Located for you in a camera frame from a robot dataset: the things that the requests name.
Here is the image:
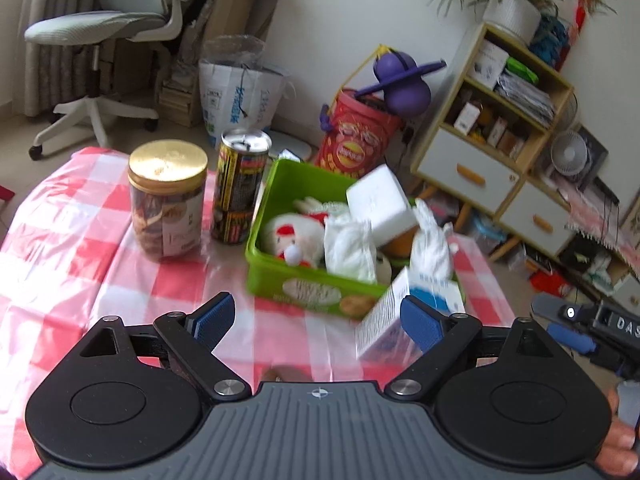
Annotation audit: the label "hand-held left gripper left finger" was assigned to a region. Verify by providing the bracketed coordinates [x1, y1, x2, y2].
[75, 292, 251, 401]

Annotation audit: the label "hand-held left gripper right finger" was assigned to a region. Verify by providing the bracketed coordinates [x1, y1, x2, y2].
[385, 295, 561, 401]

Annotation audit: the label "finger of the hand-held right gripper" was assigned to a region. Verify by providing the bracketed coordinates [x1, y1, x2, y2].
[530, 292, 601, 325]
[546, 322, 599, 357]

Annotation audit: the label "blue white milk carton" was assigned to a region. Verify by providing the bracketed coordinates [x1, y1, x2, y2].
[356, 266, 467, 362]

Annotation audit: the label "green plastic box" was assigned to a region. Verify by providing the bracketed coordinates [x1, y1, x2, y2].
[245, 158, 458, 318]

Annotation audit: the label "white plastic bag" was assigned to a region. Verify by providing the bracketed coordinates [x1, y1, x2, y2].
[324, 212, 378, 283]
[411, 199, 456, 278]

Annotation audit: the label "hamburger plush toy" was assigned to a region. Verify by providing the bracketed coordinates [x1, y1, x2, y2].
[382, 225, 418, 261]

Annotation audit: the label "white plush red hat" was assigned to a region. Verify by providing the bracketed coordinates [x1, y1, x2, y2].
[262, 211, 328, 268]

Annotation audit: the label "white foam block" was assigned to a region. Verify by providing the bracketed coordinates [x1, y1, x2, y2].
[346, 164, 420, 247]

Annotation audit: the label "rabbit plush checked dress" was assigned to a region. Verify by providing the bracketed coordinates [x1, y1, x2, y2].
[292, 196, 351, 216]

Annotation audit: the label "person's right hand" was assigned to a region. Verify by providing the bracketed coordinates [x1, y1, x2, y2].
[596, 387, 640, 477]

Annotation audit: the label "red flat box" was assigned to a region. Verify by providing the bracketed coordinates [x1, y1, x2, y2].
[530, 270, 573, 297]

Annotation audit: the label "black bag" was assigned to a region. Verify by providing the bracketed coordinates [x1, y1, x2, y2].
[557, 237, 601, 276]

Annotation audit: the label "low cabinet white drawer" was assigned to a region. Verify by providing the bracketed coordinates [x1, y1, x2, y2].
[500, 180, 571, 258]

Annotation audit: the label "clear storage box blue lid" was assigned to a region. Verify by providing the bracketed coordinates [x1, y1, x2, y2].
[470, 212, 506, 256]

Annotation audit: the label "pink beaded table cover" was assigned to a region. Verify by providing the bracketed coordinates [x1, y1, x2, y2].
[555, 175, 640, 271]

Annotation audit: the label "low white wooden cabinet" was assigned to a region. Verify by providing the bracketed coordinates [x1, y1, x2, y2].
[492, 177, 576, 263]

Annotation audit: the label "cookie jar gold lid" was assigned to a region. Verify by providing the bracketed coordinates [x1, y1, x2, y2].
[128, 140, 209, 262]

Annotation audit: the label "black yellow drink can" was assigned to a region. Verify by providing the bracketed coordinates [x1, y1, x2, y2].
[211, 128, 272, 246]

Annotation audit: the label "pink checked tablecloth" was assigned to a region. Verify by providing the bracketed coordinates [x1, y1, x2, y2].
[0, 146, 516, 478]

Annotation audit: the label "small white desk fan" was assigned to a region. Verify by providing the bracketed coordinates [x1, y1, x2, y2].
[550, 130, 588, 178]

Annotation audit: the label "small brown boxes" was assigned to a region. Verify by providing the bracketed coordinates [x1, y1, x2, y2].
[487, 117, 526, 156]

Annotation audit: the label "red printed bucket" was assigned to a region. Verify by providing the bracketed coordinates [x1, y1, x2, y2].
[315, 45, 403, 181]

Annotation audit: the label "large standing fan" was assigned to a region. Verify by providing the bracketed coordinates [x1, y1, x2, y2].
[557, 92, 580, 131]

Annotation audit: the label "small white box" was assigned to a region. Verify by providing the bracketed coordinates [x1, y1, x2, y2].
[454, 102, 481, 136]

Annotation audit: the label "stack of papers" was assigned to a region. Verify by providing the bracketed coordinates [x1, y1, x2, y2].
[495, 70, 556, 128]

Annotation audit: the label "white paper shopping bag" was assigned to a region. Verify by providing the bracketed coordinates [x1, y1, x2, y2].
[199, 35, 296, 148]

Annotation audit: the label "purple jumping ball toy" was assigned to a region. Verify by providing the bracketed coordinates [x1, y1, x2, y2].
[354, 50, 447, 116]

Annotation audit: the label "green shelf item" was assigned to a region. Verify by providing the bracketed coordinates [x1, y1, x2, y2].
[505, 57, 540, 86]

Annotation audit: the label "tall white wooden cabinet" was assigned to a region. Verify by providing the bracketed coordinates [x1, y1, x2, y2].
[410, 22, 576, 221]

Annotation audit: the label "large white box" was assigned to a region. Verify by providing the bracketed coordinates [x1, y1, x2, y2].
[472, 40, 510, 88]

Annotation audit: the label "blue woven bag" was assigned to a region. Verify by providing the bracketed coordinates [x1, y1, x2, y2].
[530, 15, 571, 68]

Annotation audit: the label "potted green plant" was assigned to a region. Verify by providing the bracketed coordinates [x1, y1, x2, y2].
[410, 0, 618, 47]

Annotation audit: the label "beige curtain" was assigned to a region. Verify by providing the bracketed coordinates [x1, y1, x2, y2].
[20, 0, 108, 116]

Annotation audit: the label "flat cardboard sheets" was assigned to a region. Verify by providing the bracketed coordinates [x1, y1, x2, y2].
[160, 0, 296, 128]

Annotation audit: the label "white office chair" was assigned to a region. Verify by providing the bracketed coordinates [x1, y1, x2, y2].
[24, 0, 195, 161]

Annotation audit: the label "black picture frame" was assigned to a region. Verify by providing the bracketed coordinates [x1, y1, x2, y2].
[575, 125, 610, 196]

